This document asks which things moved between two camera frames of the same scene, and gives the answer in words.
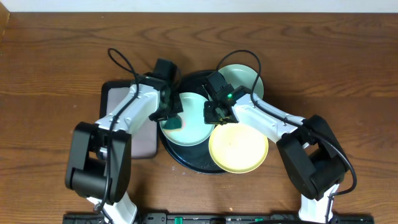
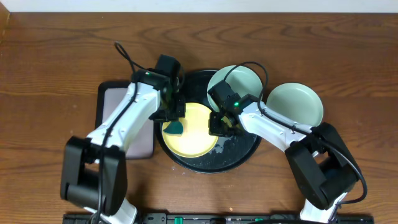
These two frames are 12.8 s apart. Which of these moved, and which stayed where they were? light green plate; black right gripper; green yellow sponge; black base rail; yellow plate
Moved: yellow plate; light green plate
Stayed: green yellow sponge; black base rail; black right gripper
